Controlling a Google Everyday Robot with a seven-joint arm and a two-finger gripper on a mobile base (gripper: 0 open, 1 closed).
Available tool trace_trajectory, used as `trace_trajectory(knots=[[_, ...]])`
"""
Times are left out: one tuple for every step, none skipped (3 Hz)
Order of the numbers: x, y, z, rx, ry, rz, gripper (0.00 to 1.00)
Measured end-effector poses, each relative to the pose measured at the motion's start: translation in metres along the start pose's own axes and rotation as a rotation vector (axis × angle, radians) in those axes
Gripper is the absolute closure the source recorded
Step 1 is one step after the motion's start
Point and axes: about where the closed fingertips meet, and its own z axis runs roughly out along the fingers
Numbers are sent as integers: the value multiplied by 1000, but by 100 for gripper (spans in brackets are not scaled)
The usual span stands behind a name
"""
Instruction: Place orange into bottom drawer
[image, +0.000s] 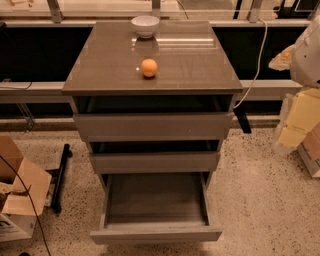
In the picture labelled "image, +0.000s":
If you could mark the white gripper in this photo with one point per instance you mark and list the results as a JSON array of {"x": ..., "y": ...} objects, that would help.
[{"x": 307, "y": 63}]

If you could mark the orange fruit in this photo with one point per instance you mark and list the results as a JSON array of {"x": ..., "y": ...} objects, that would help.
[{"x": 149, "y": 67}]

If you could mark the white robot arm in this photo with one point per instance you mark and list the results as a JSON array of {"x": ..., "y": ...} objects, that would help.
[{"x": 305, "y": 58}]

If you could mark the grey top drawer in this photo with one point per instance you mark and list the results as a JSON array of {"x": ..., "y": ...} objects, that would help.
[{"x": 152, "y": 127}]

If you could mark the grey drawer cabinet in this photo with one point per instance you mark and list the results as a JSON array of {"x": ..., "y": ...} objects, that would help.
[{"x": 158, "y": 105}]

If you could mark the grey middle drawer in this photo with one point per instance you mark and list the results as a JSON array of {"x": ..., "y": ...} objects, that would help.
[{"x": 154, "y": 162}]

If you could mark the grey open bottom drawer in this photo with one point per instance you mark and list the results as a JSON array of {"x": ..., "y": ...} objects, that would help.
[{"x": 155, "y": 208}]

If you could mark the cardboard box right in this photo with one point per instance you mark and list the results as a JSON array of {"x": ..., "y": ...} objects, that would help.
[{"x": 309, "y": 151}]

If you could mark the white ceramic bowl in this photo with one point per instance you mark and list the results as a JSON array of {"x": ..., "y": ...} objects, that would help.
[{"x": 145, "y": 26}]

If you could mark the black metal stand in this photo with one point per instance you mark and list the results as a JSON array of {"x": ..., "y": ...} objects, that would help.
[{"x": 56, "y": 183}]

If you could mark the open cardboard box left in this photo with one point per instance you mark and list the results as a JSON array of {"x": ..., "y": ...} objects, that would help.
[{"x": 24, "y": 187}]

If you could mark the black table leg bracket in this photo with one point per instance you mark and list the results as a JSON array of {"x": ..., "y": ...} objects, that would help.
[{"x": 243, "y": 120}]

